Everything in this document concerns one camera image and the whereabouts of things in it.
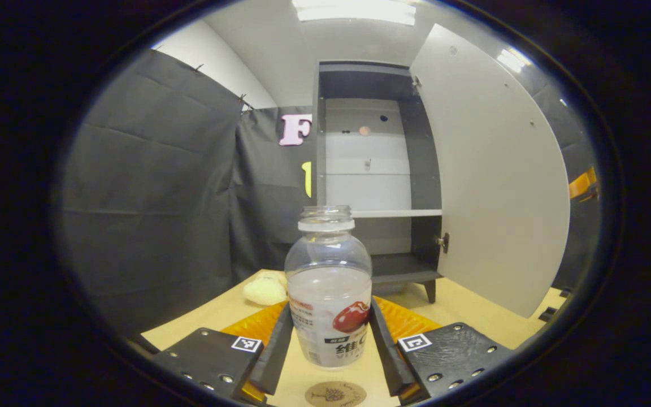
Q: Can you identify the cream plush toy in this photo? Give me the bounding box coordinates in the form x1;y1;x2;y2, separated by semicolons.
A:
242;272;289;306

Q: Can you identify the round brown coaster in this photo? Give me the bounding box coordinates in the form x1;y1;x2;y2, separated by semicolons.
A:
304;380;367;407

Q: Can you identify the clear plastic bottle red label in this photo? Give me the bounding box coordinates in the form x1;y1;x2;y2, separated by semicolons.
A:
284;205;373;369

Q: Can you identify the black backdrop cloth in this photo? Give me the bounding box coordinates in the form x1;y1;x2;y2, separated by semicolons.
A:
57;48;600;340

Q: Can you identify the dark grey cabinet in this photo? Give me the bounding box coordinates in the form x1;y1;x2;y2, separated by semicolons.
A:
311;59;450;304

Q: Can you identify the light grey cabinet door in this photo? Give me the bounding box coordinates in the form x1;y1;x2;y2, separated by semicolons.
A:
409;23;571;319

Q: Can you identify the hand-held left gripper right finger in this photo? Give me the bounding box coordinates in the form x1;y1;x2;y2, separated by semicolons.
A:
368;296;517;406

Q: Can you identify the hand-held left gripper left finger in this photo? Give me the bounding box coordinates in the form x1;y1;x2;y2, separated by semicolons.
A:
152;300;295;406

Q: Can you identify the large ceiling light panel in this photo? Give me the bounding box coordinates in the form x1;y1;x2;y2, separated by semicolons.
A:
292;0;416;27

